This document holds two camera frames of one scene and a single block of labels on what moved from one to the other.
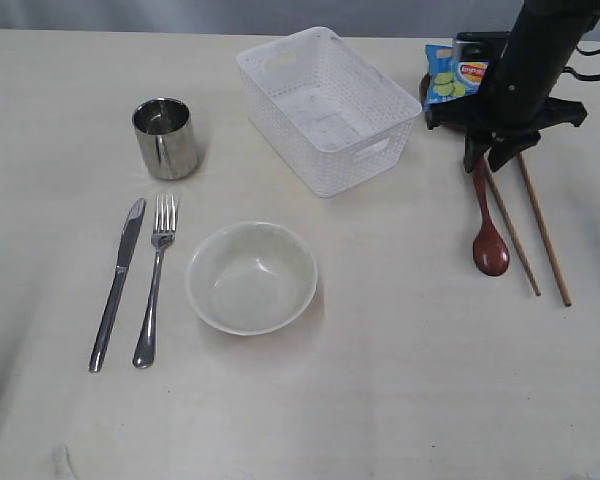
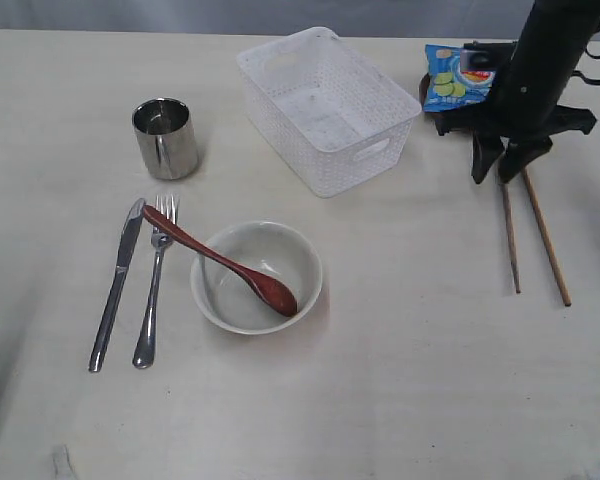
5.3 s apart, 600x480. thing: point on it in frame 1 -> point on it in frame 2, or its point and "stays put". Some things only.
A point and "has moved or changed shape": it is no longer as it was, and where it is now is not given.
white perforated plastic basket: (330, 114) stays put
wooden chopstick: (562, 286) stays put
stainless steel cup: (166, 130) stays put
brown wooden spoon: (490, 252) -> (275, 296)
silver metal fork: (163, 233) stays put
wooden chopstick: (514, 229) has moved or changed shape
